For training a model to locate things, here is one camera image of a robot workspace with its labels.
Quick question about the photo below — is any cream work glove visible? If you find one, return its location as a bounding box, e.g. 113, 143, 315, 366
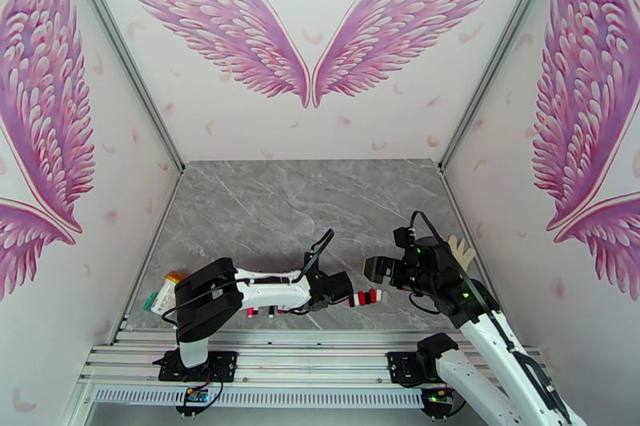
446, 234, 477, 269

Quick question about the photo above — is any white perforated strip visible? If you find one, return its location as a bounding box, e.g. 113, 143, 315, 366
92, 387, 426, 409

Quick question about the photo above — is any right small circuit board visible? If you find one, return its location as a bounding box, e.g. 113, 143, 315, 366
421, 388, 457, 419

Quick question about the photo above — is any small circuit board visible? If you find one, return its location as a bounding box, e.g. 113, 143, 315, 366
174, 388, 211, 416
421, 388, 457, 419

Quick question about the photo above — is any white bottle orange lid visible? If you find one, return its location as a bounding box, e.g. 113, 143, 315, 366
152, 270, 183, 316

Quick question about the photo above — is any left small circuit board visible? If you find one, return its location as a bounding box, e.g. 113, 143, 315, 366
174, 388, 211, 416

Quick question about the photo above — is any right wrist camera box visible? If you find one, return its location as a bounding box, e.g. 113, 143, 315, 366
392, 225, 414, 251

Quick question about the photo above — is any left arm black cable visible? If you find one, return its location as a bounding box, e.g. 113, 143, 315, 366
299, 228, 336, 286

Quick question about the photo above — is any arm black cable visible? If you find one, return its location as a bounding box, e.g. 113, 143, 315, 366
299, 228, 336, 286
409, 210, 506, 336

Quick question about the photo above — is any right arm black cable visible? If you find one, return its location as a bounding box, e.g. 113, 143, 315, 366
409, 210, 506, 336

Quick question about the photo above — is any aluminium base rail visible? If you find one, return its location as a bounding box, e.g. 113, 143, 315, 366
77, 331, 556, 387

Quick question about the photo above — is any aluminium table edge rail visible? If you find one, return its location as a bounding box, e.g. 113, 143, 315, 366
438, 170, 501, 303
114, 170, 187, 336

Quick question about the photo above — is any aluminium corner post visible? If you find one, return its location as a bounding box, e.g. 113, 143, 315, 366
54, 0, 187, 175
438, 0, 571, 175

